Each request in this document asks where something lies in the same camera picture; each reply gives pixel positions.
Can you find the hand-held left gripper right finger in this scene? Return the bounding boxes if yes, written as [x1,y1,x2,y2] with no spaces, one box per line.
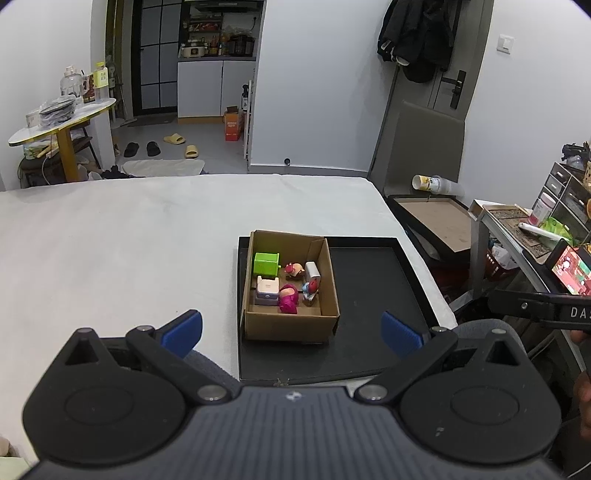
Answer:
[353,311,525,403]

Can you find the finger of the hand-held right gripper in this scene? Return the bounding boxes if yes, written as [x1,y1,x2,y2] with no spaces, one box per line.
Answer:
[488,288,555,326]

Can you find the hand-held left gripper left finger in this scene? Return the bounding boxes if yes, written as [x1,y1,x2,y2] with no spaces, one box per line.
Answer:
[62,309,232,406]

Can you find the pale cube figure toy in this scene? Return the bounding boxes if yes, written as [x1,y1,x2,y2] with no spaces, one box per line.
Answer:
[255,275,280,306]

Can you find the brown cardboard box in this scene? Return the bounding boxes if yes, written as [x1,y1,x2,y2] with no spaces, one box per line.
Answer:
[243,230,341,344]

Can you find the green cube toy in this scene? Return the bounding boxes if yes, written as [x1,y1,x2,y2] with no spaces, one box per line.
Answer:
[253,252,281,278]

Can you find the magenta figure toy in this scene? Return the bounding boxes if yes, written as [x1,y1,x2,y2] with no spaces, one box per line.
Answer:
[278,284,300,315]

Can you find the red storage basket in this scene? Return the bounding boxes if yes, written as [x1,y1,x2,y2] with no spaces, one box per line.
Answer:
[485,247,520,280]

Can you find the phone with lit screen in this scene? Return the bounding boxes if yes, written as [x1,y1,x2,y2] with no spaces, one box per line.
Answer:
[549,242,591,296]

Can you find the black tray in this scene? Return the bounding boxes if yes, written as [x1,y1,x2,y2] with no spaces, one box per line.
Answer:
[237,235,439,386]

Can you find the person's left grey trouser leg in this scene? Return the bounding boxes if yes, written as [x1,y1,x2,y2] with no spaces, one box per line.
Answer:
[187,348,242,385]

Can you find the grey side table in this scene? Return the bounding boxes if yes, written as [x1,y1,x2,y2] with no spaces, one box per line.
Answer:
[468,199,591,296]

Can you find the white tube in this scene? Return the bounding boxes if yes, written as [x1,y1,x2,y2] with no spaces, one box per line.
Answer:
[518,222,566,241]

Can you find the green packet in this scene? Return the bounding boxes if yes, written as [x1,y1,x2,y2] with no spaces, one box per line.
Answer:
[540,218,573,245]

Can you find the patterned brown mat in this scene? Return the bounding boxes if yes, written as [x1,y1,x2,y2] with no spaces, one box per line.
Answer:
[482,204,559,257]

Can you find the pink and white jar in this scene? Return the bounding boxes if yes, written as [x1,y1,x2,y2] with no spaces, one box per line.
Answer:
[529,193,557,227]

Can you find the grey drawer organizer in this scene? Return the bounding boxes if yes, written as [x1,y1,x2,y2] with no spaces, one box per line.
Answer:
[531,161,591,241]

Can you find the stack of paper cups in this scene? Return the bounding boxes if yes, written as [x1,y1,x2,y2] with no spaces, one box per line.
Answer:
[412,174,466,197]

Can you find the white floor mat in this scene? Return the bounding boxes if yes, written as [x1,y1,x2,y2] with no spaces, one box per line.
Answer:
[122,158,205,177]

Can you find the grey leaning panel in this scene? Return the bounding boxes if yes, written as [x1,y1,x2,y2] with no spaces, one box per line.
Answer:
[367,100,464,197]

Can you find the orange cardboard box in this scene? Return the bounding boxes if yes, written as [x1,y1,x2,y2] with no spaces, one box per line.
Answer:
[223,106,245,142]

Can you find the dark chair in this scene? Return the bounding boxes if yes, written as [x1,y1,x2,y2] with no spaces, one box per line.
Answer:
[18,121,100,188]

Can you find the round table with yellow leg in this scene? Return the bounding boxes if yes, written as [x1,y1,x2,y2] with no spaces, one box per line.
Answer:
[8,97,117,182]

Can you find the white cabinet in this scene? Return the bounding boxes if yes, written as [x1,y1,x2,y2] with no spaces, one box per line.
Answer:
[177,59,256,119]

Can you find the bag of dark plates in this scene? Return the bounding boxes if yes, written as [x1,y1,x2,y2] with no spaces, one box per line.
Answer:
[38,98,77,126]

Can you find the yellow-green bottle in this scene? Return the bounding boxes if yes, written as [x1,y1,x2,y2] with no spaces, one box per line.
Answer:
[93,62,109,101]

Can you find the grey door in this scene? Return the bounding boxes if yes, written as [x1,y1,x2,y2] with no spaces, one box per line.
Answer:
[369,0,495,185]

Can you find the clear water jug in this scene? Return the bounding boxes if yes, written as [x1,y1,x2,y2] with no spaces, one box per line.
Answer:
[60,66,85,97]

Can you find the black framed glass door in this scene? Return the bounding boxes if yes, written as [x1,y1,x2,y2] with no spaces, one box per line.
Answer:
[130,0,181,116]

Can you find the black jacket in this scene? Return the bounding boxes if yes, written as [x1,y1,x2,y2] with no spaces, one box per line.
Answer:
[377,0,455,84]

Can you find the black frame with brown board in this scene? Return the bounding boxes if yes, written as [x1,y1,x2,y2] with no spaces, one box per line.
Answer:
[387,194,485,264]

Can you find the black door lock handle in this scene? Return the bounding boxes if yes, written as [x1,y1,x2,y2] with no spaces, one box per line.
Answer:
[441,69,467,110]

